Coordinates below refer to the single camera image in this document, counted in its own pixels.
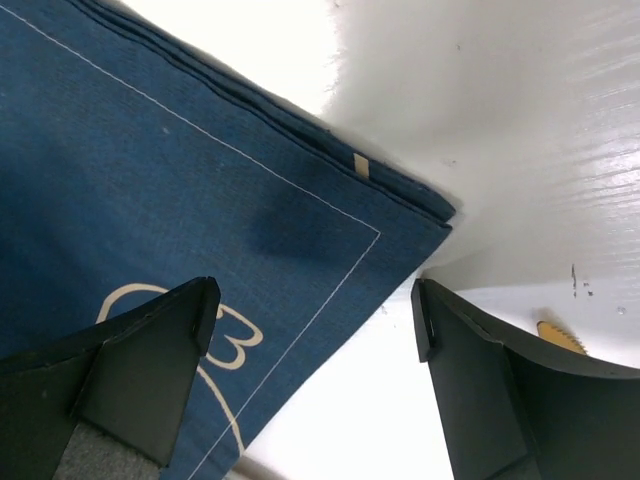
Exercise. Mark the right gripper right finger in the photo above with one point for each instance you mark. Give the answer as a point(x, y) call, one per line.
point(515, 406)

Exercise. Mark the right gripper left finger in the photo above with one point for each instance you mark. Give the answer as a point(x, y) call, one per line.
point(108, 401)

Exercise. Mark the blue whale placemat cloth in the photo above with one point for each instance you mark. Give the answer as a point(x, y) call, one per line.
point(130, 165)

